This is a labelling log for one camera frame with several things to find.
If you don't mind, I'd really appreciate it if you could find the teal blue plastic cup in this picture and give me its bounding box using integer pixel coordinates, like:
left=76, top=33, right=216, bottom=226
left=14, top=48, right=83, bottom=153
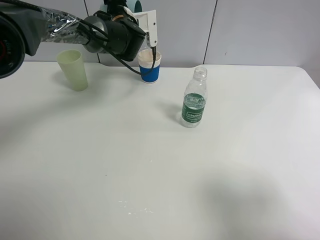
left=99, top=0, right=143, bottom=13

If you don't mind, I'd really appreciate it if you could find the blue sleeved white paper cup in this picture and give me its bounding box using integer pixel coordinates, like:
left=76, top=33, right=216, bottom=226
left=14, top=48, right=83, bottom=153
left=137, top=49, right=162, bottom=84

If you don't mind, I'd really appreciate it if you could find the clear green-label water bottle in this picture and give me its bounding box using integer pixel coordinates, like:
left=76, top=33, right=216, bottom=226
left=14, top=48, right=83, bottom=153
left=180, top=66, right=208, bottom=128

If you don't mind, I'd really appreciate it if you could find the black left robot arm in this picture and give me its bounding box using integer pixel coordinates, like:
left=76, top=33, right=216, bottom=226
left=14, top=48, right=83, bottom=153
left=0, top=0, right=146, bottom=78

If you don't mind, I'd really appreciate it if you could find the black braided left cable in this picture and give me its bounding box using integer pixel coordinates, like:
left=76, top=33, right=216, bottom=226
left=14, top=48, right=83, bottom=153
left=9, top=0, right=161, bottom=77

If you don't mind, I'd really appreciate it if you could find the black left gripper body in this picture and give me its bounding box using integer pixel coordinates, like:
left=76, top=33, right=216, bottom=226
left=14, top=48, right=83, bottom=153
left=84, top=5, right=146, bottom=62

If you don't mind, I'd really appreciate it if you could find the pale yellow plastic cup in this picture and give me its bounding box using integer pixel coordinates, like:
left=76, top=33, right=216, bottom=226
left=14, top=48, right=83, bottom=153
left=56, top=49, right=88, bottom=92

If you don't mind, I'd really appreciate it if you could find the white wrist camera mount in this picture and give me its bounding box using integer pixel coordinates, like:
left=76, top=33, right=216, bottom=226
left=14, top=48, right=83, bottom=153
left=123, top=6, right=158, bottom=48

